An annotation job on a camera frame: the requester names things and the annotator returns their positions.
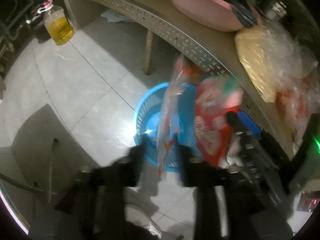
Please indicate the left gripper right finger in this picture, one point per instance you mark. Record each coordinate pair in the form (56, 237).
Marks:
(205, 178)

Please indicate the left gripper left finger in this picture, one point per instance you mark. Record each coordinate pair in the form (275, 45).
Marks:
(95, 202)

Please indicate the red snack bag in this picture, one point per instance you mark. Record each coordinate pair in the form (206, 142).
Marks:
(215, 97)

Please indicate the clear plastic wrapper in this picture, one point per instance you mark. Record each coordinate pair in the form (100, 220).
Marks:
(169, 124)

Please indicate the blue plastic trash basket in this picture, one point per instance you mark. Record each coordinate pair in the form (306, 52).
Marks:
(147, 115)

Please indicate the red food in plastic bag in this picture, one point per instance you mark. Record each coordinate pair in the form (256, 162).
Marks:
(296, 104)

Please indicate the yellow food in plastic bag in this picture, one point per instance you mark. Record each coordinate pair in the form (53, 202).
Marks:
(272, 58)

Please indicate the pink plastic basin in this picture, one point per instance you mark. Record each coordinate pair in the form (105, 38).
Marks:
(221, 15)

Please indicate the yellow cooking oil bottle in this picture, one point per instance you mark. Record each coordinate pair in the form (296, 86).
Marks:
(56, 23)

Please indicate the dark jar on floor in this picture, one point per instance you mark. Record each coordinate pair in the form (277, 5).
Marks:
(35, 23)

